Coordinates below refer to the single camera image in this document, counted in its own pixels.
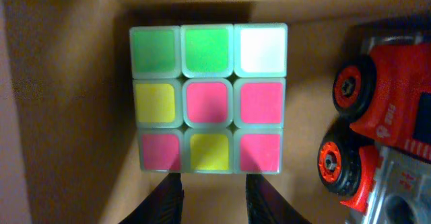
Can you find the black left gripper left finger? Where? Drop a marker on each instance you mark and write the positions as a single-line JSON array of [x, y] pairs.
[[164, 205]]

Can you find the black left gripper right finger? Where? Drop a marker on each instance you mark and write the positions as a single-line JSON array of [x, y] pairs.
[[265, 205]]

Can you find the pastel puzzle cube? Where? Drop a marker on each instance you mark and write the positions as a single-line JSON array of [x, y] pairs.
[[210, 99]]

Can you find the grey red toy truck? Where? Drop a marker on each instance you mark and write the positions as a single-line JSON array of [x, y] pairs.
[[376, 155]]

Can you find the open white cardboard box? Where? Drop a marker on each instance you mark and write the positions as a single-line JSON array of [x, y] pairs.
[[66, 94]]

